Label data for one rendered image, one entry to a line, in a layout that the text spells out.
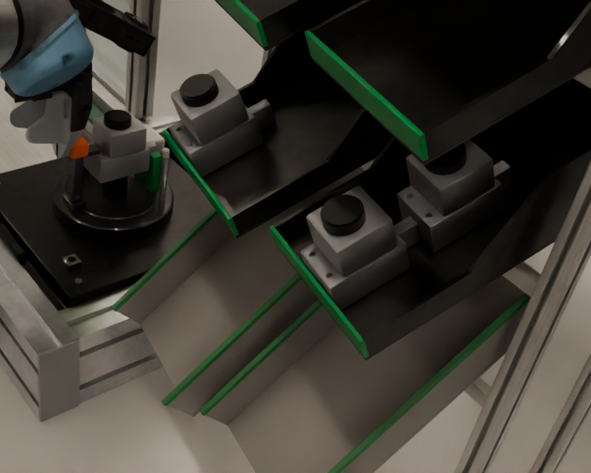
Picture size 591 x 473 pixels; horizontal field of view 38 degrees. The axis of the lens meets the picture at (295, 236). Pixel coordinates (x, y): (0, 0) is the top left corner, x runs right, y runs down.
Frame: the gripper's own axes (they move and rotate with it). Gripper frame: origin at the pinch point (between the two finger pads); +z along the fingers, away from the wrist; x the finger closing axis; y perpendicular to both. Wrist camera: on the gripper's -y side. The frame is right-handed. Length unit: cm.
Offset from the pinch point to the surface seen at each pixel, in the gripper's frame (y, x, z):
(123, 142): -5.8, 2.2, -0.1
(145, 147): -9.1, 1.8, 1.8
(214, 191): 1.4, 27.7, -11.9
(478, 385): -10, 50, -4
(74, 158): -0.5, 1.0, 1.3
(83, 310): 4.9, 13.3, 11.4
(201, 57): -52, -46, 21
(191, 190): -16.4, 1.6, 10.3
